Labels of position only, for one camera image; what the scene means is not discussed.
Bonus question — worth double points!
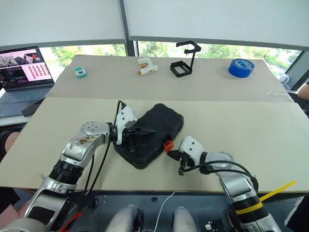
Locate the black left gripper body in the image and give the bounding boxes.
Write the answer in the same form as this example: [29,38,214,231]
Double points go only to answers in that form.
[121,125,140,143]

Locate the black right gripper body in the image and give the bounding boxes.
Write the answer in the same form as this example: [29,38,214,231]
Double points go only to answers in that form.
[179,151,194,170]

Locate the black plastic tool case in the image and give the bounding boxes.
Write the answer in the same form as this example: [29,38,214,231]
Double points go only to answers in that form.
[112,103,184,170]

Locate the orange case latch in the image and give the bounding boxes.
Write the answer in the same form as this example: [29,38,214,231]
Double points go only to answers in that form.
[163,140,174,154]

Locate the white orange handheld tool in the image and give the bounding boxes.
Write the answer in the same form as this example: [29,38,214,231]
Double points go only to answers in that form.
[137,57,159,76]

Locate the grey rounded shape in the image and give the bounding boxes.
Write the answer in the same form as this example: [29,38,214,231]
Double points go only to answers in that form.
[172,206,198,232]
[105,204,143,232]

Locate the black white connector block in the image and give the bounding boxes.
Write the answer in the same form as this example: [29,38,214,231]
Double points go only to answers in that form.
[204,219,225,232]

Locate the small teal white device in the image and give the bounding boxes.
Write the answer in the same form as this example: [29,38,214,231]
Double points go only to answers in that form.
[73,66,88,79]

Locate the yellow zip tie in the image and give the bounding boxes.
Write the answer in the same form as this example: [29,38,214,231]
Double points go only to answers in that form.
[235,180,298,216]

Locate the flat black device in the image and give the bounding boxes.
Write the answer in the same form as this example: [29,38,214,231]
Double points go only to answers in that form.
[21,98,46,118]

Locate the blue tape roll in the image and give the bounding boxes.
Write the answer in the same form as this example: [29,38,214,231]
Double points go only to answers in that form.
[228,58,256,78]

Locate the seated person bare legs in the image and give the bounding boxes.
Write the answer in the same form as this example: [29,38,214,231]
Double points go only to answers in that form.
[0,130,39,220]

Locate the open grey laptop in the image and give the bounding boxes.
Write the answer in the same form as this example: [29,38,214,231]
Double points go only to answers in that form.
[0,45,56,119]

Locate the white roller blind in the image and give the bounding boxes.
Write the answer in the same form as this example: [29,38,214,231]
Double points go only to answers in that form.
[123,0,309,53]
[0,0,128,48]

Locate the dark monitor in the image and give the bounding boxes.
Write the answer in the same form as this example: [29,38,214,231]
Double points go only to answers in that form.
[284,52,309,91]

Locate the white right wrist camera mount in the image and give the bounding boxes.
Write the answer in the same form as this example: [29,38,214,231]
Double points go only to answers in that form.
[178,135,206,168]

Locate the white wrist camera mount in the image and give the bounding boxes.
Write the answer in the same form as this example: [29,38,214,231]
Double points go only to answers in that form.
[114,105,138,145]
[178,135,206,168]

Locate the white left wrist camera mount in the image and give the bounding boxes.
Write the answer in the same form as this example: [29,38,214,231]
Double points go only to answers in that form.
[114,105,138,145]

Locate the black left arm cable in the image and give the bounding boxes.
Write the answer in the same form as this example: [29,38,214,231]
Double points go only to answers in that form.
[79,100,127,213]

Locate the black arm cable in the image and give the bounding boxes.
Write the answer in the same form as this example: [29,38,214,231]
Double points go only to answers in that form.
[182,161,259,196]
[79,100,127,213]

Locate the thin white cable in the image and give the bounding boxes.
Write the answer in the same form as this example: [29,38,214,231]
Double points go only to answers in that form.
[154,192,176,230]

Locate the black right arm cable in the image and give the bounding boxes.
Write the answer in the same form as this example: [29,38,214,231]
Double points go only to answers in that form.
[182,161,259,196]

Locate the black frame stand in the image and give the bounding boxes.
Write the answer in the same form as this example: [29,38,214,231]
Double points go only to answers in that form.
[170,41,202,78]

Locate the red strap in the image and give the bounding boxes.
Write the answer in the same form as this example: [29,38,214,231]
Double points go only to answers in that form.
[59,210,83,232]

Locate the dark window frame post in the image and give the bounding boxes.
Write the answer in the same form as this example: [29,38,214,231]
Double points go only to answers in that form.
[119,0,139,58]

